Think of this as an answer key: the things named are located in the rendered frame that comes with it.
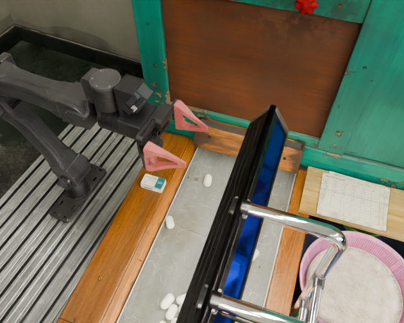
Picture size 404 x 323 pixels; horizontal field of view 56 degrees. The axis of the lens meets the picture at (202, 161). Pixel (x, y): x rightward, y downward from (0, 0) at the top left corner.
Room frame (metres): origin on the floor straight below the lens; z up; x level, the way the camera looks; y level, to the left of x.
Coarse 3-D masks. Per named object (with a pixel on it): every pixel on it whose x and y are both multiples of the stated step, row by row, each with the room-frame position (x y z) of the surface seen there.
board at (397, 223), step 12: (312, 168) 0.63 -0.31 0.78; (312, 180) 0.59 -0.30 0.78; (312, 192) 0.55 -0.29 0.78; (396, 192) 0.55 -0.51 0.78; (300, 204) 0.52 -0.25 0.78; (312, 204) 0.52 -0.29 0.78; (396, 204) 0.52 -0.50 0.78; (324, 216) 0.48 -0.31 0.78; (396, 216) 0.48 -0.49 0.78; (360, 228) 0.45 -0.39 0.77; (372, 228) 0.45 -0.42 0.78; (396, 228) 0.45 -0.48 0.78
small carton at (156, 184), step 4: (144, 176) 0.60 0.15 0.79; (148, 176) 0.60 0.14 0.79; (152, 176) 0.60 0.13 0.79; (144, 180) 0.59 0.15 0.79; (148, 180) 0.59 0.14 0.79; (152, 180) 0.59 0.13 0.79; (156, 180) 0.59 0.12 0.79; (160, 180) 0.59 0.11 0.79; (164, 180) 0.59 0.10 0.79; (140, 184) 0.58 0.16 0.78; (144, 184) 0.57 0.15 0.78; (148, 184) 0.57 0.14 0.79; (152, 184) 0.57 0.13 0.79; (156, 184) 0.57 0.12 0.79; (160, 184) 0.57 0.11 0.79; (164, 184) 0.58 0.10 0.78; (148, 188) 0.57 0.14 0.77; (152, 188) 0.57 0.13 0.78; (156, 188) 0.56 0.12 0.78; (160, 188) 0.56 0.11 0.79; (160, 192) 0.56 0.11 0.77
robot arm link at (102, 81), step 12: (96, 72) 0.55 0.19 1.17; (108, 72) 0.55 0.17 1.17; (84, 84) 0.54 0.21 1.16; (96, 84) 0.52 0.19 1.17; (108, 84) 0.52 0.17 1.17; (96, 96) 0.51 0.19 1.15; (108, 96) 0.51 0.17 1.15; (108, 108) 0.51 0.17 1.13; (72, 120) 0.53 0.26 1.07; (84, 120) 0.52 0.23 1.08; (96, 120) 0.54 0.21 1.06
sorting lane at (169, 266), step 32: (192, 160) 0.69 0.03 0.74; (224, 160) 0.69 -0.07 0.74; (192, 192) 0.58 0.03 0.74; (288, 192) 0.58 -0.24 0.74; (192, 224) 0.48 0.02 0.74; (160, 256) 0.39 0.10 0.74; (192, 256) 0.39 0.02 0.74; (160, 288) 0.31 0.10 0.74; (256, 288) 0.31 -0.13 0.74; (128, 320) 0.24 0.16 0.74; (160, 320) 0.24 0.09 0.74
